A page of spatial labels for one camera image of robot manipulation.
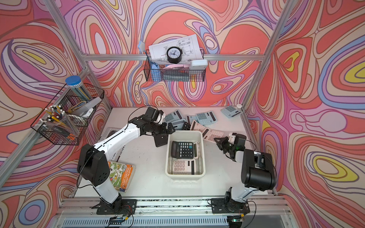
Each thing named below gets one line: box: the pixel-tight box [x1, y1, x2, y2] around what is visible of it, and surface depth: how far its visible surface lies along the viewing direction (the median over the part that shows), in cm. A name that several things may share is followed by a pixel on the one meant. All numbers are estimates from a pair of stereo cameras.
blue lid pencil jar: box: [65, 75, 92, 102], surface depth 74 cm
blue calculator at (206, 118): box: [195, 110, 218, 125], surface depth 113 cm
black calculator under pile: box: [182, 121, 192, 131], surface depth 101 cm
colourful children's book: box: [107, 161, 136, 193], surface depth 80 cm
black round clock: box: [166, 46, 183, 64], surface depth 80 cm
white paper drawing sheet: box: [148, 34, 204, 65], surface depth 84 cm
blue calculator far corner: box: [220, 105, 243, 119], surface depth 117 cm
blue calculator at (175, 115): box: [163, 109, 184, 124], surface depth 113 cm
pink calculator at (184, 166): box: [172, 159, 196, 175], surface depth 87 cm
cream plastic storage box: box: [164, 130, 206, 181], surface depth 89 cm
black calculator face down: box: [153, 133, 169, 148], surface depth 101 cm
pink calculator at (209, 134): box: [201, 127, 224, 143], surface depth 100 cm
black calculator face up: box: [171, 141, 194, 159], surface depth 92 cm
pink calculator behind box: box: [190, 119, 207, 133], surface depth 103 cm
